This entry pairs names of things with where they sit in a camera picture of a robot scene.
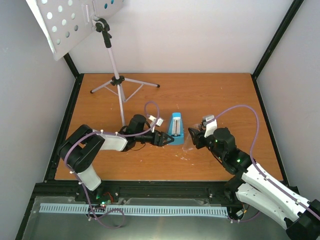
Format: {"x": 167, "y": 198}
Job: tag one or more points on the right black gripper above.
{"x": 197, "y": 139}

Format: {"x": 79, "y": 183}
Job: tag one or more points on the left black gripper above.
{"x": 159, "y": 142}

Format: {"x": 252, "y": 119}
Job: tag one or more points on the clear plastic metronome cover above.
{"x": 188, "y": 144}

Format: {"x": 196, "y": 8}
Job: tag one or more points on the blue metronome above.
{"x": 176, "y": 129}

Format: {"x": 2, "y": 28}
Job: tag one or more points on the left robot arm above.
{"x": 80, "y": 149}

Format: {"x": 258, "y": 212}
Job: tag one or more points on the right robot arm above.
{"x": 253, "y": 185}

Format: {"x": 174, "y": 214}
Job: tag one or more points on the white perforated music stand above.
{"x": 65, "y": 23}

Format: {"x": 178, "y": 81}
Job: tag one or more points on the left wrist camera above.
{"x": 155, "y": 121}

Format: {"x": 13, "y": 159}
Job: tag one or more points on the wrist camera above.
{"x": 155, "y": 121}
{"x": 210, "y": 124}

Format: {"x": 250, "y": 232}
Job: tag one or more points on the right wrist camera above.
{"x": 210, "y": 124}

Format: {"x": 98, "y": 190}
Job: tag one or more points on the black aluminium frame rail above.
{"x": 209, "y": 191}

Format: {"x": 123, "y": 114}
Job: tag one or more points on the light blue cable duct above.
{"x": 136, "y": 210}

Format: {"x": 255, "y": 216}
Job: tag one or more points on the metal base plate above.
{"x": 68, "y": 226}

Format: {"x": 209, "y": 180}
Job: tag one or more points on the left black corner post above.
{"x": 70, "y": 63}

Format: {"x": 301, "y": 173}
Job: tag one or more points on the black corner post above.
{"x": 283, "y": 26}
{"x": 70, "y": 63}

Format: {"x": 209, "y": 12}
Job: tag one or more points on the right black corner post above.
{"x": 283, "y": 26}

